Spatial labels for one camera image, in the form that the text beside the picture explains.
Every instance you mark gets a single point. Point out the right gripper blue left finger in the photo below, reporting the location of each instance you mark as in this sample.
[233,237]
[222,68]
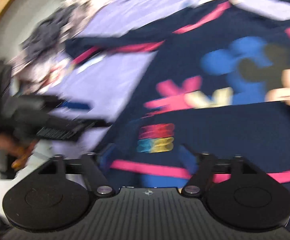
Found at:
[107,156]

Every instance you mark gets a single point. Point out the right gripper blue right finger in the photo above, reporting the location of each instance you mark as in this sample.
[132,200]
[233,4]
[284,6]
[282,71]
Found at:
[188,160]

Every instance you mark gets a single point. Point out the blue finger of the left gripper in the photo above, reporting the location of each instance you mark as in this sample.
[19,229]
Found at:
[74,105]

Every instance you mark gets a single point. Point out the navy pink cartoon shirt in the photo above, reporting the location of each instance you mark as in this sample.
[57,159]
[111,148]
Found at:
[219,83]

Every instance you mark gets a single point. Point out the person left hand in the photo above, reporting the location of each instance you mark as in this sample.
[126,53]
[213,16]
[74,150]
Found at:
[21,153]

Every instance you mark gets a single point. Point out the purple floral bed sheet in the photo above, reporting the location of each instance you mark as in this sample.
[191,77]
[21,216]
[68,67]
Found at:
[108,80]

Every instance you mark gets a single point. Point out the dark grey crumpled garment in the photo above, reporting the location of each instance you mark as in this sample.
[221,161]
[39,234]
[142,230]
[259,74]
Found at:
[46,33]

